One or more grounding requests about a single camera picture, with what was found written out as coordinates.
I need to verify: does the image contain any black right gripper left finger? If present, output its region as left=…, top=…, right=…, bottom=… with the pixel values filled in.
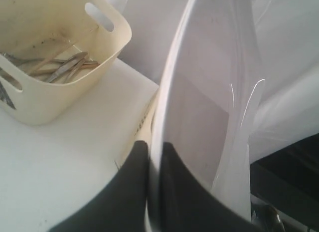
left=50, top=140, right=149, bottom=232

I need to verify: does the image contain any large white square plate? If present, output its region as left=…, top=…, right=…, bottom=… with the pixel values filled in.
left=148, top=0, right=264, bottom=232

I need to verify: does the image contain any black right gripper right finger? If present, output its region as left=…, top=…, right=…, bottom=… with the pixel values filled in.
left=149, top=142, right=259, bottom=232

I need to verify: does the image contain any steel table knife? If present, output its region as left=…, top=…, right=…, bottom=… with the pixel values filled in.
left=45, top=52, right=88, bottom=83

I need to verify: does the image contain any cream bin with triangle mark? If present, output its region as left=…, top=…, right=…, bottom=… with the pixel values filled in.
left=0, top=0, right=132, bottom=125

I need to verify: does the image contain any wooden chopstick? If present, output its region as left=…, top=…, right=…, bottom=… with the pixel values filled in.
left=26, top=44, right=73, bottom=75
left=29, top=61, right=100, bottom=76

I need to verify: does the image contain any steel fork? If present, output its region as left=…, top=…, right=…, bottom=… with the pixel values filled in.
left=63, top=59, right=86, bottom=84

